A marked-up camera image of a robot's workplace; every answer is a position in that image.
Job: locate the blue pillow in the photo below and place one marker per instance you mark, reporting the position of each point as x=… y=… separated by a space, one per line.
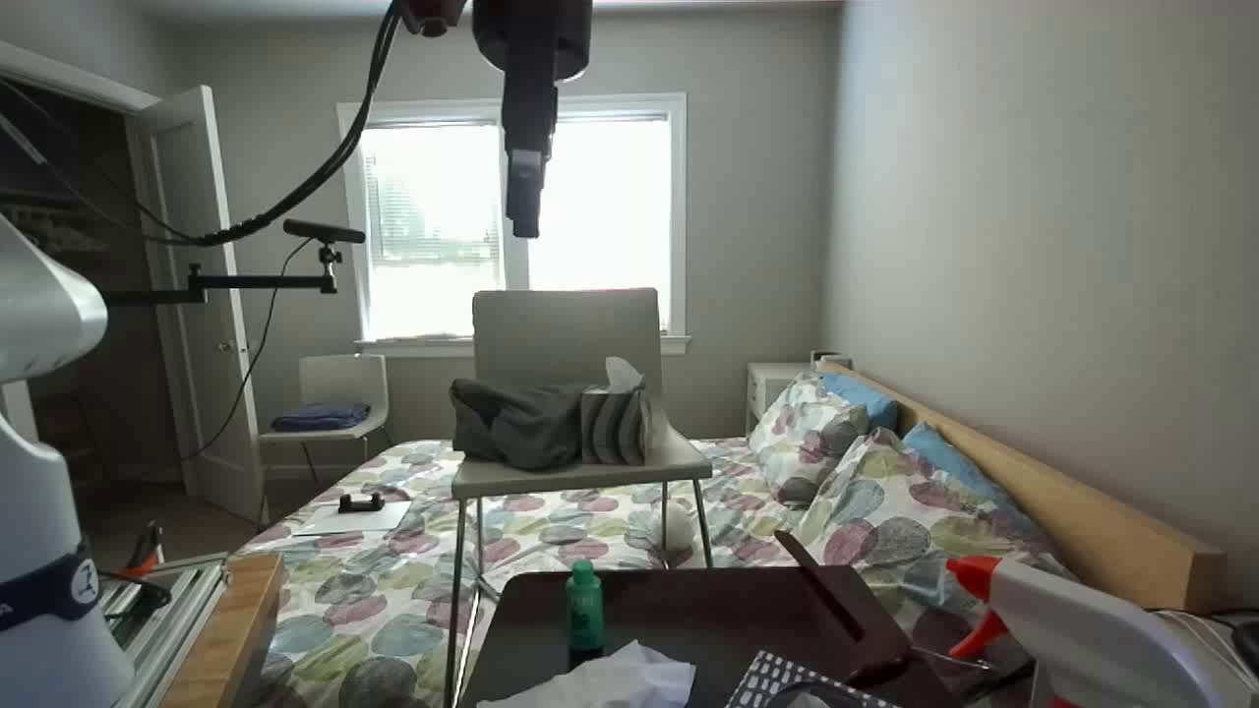
x=922 y=442

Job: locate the white side chair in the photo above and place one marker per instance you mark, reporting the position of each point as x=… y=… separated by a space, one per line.
x=341 y=397

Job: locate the black white patterned tissue box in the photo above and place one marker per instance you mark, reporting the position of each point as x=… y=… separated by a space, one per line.
x=782 y=682

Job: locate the white door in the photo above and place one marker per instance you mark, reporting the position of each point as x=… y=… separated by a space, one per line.
x=176 y=151

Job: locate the brown wooden stick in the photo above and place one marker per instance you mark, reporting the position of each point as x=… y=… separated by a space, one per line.
x=875 y=656

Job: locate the green plastic box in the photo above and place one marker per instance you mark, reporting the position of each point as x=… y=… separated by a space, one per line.
x=583 y=616

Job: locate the white nightstand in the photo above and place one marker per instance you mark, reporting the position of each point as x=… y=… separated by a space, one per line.
x=767 y=379

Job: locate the wooden headboard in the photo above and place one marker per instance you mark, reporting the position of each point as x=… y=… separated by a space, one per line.
x=1099 y=535

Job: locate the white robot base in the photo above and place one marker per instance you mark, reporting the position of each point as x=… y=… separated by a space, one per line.
x=55 y=647

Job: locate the bed with floral bedspread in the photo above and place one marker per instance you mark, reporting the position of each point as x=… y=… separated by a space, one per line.
x=365 y=603

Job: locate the floral pillow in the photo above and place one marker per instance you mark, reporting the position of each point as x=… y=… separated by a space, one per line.
x=854 y=497

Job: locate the window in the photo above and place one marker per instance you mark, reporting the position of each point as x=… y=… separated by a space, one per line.
x=447 y=211

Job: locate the crumpled white tissue paper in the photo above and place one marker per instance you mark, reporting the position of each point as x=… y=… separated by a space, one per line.
x=626 y=679

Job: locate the small black device on bed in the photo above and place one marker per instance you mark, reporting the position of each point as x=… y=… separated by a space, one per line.
x=358 y=500

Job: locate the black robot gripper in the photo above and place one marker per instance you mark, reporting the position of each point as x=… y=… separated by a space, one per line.
x=535 y=43

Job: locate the white spray bottle red trigger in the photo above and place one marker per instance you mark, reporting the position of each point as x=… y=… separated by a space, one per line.
x=1099 y=649

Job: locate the grey folded clothes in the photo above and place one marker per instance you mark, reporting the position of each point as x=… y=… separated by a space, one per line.
x=542 y=426

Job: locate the blue cushion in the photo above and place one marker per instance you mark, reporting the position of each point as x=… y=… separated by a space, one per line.
x=322 y=417

